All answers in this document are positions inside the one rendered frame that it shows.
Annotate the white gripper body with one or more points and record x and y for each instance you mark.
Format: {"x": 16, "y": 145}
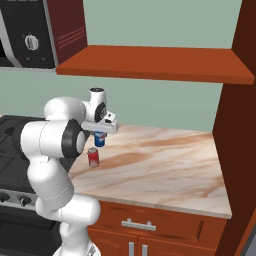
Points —
{"x": 100, "y": 126}

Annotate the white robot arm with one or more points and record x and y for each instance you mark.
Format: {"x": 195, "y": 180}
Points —
{"x": 50, "y": 173}

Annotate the blue soda can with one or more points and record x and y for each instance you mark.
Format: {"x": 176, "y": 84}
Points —
{"x": 99, "y": 140}

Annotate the red soda can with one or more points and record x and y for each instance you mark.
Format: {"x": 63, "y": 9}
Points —
{"x": 93, "y": 158}

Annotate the black stove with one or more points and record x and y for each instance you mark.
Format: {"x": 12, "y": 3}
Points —
{"x": 13, "y": 160}

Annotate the black stove knob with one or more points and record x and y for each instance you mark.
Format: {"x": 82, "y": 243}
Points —
{"x": 24, "y": 200}
{"x": 3, "y": 197}

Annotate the red-brown wooden shelf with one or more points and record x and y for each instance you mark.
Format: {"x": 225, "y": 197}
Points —
{"x": 156, "y": 63}

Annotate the white microwave knob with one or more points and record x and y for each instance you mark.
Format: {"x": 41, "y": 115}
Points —
{"x": 31, "y": 42}

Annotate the red-brown drawer front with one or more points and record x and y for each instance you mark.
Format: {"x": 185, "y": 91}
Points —
{"x": 156, "y": 225}

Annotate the red-brown cupboard door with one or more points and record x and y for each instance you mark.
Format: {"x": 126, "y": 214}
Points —
{"x": 173, "y": 248}
{"x": 111, "y": 245}

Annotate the black microwave oven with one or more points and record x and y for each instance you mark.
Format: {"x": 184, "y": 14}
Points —
{"x": 23, "y": 33}

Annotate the red-brown tall cabinet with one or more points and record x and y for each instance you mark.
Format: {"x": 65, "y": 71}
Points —
{"x": 237, "y": 140}

